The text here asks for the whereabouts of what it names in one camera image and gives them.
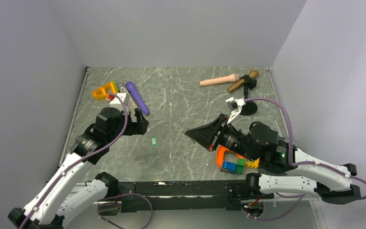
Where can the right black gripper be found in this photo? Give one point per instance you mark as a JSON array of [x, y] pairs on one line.
[[207, 134]]

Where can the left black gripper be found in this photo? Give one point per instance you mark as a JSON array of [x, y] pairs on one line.
[[138, 127]]

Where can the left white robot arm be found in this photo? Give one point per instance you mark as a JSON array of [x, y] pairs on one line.
[[54, 207]]

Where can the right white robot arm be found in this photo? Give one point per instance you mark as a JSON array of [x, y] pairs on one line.
[[284, 168]]

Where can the glitter tube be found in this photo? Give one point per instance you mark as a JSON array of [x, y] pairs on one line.
[[131, 103]]

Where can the orange curved track piece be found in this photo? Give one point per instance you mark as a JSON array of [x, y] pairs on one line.
[[221, 151]]

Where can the blue toy brick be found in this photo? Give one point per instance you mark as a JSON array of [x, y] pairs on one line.
[[228, 167]]

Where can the purple tube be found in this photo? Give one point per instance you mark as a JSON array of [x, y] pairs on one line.
[[131, 87]]

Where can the green toy brick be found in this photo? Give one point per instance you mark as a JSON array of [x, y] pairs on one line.
[[240, 164]]

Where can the orange triangle toy block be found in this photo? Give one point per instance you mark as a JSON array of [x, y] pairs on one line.
[[104, 91]]

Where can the black microphone stand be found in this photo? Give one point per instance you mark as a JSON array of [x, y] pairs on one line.
[[250, 107]]

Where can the yellow toy brick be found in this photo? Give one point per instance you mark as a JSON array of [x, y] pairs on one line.
[[254, 164]]

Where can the gold microphone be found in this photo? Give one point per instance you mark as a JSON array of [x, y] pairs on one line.
[[243, 81]]

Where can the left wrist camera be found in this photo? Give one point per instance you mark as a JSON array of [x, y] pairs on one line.
[[118, 101]]

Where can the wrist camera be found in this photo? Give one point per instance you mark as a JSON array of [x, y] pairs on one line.
[[118, 101], [235, 105]]

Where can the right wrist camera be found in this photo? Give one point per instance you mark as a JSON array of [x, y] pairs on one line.
[[235, 105]]

